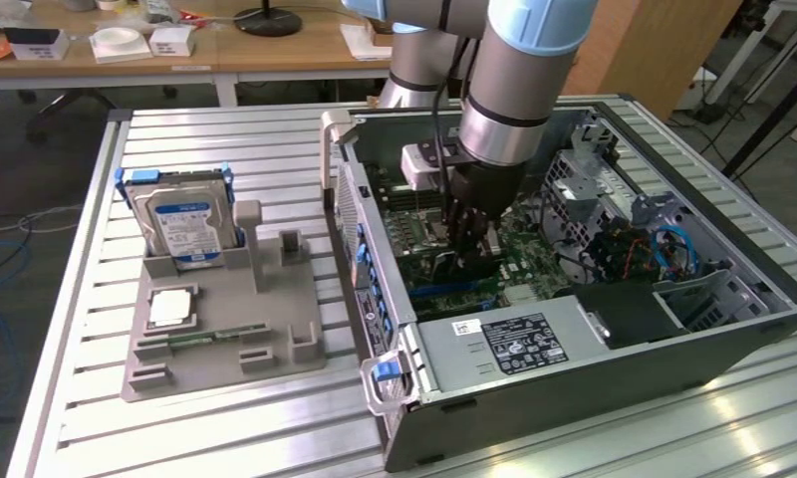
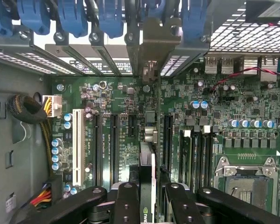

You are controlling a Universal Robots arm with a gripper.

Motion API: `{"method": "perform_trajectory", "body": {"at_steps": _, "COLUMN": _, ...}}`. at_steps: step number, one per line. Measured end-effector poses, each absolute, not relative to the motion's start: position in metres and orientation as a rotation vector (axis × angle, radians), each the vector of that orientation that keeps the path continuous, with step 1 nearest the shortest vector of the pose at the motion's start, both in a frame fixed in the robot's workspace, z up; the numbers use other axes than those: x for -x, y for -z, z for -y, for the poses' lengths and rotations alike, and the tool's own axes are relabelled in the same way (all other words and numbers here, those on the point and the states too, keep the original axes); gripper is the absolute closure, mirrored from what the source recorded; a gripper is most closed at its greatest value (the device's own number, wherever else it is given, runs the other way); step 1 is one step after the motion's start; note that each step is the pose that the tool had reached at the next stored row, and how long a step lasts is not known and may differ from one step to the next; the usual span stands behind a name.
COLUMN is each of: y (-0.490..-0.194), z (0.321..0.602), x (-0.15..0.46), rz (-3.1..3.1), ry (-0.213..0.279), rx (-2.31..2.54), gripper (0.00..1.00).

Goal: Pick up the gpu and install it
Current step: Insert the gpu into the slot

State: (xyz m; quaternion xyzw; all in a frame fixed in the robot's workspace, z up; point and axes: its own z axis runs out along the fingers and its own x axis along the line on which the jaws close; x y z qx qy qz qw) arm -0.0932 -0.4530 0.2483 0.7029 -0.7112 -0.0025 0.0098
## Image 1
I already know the black lamp base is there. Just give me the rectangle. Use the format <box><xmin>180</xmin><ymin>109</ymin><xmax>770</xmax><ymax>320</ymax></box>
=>
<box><xmin>230</xmin><ymin>0</ymin><xmax>305</xmax><ymax>38</ymax></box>

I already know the CPU socket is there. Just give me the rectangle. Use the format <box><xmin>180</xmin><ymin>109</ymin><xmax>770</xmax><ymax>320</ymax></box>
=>
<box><xmin>422</xmin><ymin>209</ymin><xmax>458</xmax><ymax>249</ymax></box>

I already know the hard disk in blue caddy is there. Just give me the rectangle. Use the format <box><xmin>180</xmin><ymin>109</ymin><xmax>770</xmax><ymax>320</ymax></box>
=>
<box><xmin>114</xmin><ymin>162</ymin><xmax>248</xmax><ymax>274</ymax></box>

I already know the silver CPU chip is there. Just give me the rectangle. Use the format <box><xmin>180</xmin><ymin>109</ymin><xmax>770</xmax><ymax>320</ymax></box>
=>
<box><xmin>148</xmin><ymin>290</ymin><xmax>200</xmax><ymax>329</ymax></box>

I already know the graphics card with metal bracket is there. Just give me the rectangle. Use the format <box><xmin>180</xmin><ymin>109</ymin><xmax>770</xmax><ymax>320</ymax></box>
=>
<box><xmin>429</xmin><ymin>248</ymin><xmax>501</xmax><ymax>284</ymax></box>

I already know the black open PC case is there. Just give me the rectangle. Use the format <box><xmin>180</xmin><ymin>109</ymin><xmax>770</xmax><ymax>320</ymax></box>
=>
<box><xmin>320</xmin><ymin>94</ymin><xmax>797</xmax><ymax>474</ymax></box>

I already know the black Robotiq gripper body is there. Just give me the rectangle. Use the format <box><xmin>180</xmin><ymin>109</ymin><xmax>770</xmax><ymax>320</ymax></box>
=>
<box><xmin>446</xmin><ymin>159</ymin><xmax>526</xmax><ymax>223</ymax></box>

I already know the green motherboard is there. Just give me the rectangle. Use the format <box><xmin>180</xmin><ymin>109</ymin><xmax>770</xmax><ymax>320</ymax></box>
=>
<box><xmin>364</xmin><ymin>163</ymin><xmax>578</xmax><ymax>323</ymax></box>

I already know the grey plastic parts rack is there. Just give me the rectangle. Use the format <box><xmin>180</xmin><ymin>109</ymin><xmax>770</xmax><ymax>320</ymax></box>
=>
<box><xmin>120</xmin><ymin>198</ymin><xmax>328</xmax><ymax>404</ymax></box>

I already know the perforated metal drive cage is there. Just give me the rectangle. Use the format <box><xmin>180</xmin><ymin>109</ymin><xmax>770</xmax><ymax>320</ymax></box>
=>
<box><xmin>530</xmin><ymin>147</ymin><xmax>640</xmax><ymax>251</ymax></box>

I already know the black camera cable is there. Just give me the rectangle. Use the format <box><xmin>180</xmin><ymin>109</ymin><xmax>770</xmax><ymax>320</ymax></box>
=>
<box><xmin>429</xmin><ymin>34</ymin><xmax>481</xmax><ymax>220</ymax></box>

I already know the white box with black lid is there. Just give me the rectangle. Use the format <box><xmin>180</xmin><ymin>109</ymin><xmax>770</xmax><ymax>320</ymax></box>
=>
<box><xmin>6</xmin><ymin>27</ymin><xmax>73</xmax><ymax>62</ymax></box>

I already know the black RAM slot bank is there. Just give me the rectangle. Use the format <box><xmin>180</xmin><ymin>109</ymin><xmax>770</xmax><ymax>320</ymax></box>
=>
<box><xmin>376</xmin><ymin>179</ymin><xmax>450</xmax><ymax>211</ymax></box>

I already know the white paper stack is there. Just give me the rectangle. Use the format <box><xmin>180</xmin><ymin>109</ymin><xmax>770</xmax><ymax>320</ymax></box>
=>
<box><xmin>337</xmin><ymin>22</ymin><xmax>396</xmax><ymax>62</ymax></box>

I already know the black stand pole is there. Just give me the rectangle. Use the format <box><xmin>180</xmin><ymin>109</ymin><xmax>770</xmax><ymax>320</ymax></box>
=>
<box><xmin>721</xmin><ymin>59</ymin><xmax>797</xmax><ymax>178</ymax></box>

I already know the grey floor cable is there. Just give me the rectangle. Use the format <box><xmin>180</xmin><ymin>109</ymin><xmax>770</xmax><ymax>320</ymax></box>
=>
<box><xmin>0</xmin><ymin>202</ymin><xmax>82</xmax><ymax>236</ymax></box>

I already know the blue expansion slot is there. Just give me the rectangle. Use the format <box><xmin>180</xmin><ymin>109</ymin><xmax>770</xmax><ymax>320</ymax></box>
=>
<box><xmin>405</xmin><ymin>281</ymin><xmax>481</xmax><ymax>301</ymax></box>

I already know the green RAM stick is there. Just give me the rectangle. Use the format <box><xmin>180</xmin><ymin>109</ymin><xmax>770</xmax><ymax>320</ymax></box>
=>
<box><xmin>169</xmin><ymin>325</ymin><xmax>272</xmax><ymax>346</ymax></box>

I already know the blue data wire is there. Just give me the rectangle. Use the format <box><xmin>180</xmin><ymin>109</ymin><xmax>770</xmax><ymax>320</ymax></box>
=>
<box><xmin>648</xmin><ymin>223</ymin><xmax>700</xmax><ymax>281</ymax></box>

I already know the wooden cabinet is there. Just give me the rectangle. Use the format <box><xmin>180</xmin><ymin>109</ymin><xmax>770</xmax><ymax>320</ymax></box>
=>
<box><xmin>560</xmin><ymin>0</ymin><xmax>746</xmax><ymax>121</ymax></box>

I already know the RAM stick with white label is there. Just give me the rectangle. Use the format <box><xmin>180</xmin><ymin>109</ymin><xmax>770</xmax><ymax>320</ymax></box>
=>
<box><xmin>401</xmin><ymin>247</ymin><xmax>441</xmax><ymax>268</ymax></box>

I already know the wooden desk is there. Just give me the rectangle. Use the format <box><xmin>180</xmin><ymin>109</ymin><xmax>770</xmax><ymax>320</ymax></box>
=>
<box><xmin>0</xmin><ymin>0</ymin><xmax>581</xmax><ymax>110</ymax></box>

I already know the white table frame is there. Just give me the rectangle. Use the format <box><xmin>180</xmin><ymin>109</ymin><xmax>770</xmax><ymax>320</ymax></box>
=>
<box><xmin>701</xmin><ymin>0</ymin><xmax>797</xmax><ymax>141</ymax></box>

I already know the black chair base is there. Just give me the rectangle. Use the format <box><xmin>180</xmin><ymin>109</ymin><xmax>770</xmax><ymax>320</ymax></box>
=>
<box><xmin>17</xmin><ymin>87</ymin><xmax>120</xmax><ymax>144</ymax></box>

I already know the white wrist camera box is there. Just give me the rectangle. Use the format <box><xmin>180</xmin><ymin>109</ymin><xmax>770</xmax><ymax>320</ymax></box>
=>
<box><xmin>400</xmin><ymin>142</ymin><xmax>458</xmax><ymax>192</ymax></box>

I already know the grey power supply with label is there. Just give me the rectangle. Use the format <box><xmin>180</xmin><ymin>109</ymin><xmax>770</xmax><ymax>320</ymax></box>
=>
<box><xmin>413</xmin><ymin>296</ymin><xmax>613</xmax><ymax>395</ymax></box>

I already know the grey metal disk bay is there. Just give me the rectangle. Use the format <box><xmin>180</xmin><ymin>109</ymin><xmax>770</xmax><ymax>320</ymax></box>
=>
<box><xmin>628</xmin><ymin>191</ymin><xmax>780</xmax><ymax>334</ymax></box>

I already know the red and black twisted wire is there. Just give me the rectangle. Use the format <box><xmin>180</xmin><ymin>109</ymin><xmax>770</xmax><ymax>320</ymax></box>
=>
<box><xmin>620</xmin><ymin>232</ymin><xmax>646</xmax><ymax>281</ymax></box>

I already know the blue floor cable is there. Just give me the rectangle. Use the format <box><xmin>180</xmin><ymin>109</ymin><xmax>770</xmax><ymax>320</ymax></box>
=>
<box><xmin>0</xmin><ymin>213</ymin><xmax>28</xmax><ymax>425</ymax></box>

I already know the small white cardboard box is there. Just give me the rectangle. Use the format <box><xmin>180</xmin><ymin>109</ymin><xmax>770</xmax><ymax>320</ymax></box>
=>
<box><xmin>148</xmin><ymin>27</ymin><xmax>200</xmax><ymax>57</ymax></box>

